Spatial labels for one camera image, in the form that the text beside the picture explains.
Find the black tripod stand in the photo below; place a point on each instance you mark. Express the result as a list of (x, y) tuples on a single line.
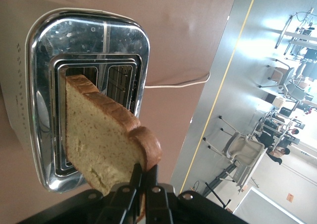
[(223, 182)]

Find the grey office chair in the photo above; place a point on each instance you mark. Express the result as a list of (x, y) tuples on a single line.
[(287, 77)]

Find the white flat panel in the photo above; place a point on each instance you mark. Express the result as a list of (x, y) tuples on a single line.
[(267, 206)]

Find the white office chair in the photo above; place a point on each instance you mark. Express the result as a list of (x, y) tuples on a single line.
[(244, 149)]

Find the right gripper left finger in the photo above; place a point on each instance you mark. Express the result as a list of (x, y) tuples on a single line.
[(125, 204)]

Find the slice of bread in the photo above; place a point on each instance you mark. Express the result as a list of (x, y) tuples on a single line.
[(99, 134)]

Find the seated background person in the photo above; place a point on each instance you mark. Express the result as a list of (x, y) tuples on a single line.
[(278, 154)]

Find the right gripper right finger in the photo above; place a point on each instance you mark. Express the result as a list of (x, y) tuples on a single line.
[(158, 204)]

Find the cream and chrome toaster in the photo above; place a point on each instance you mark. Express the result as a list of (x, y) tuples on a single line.
[(44, 48)]

